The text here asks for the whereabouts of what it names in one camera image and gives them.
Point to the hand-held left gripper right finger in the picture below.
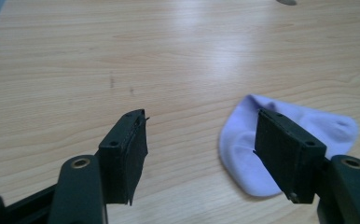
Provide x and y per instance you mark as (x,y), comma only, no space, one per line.
(293,158)

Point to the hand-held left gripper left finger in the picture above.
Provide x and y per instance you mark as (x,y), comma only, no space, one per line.
(122,161)

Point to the pale lilac sock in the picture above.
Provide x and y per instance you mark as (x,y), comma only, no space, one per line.
(242,146)

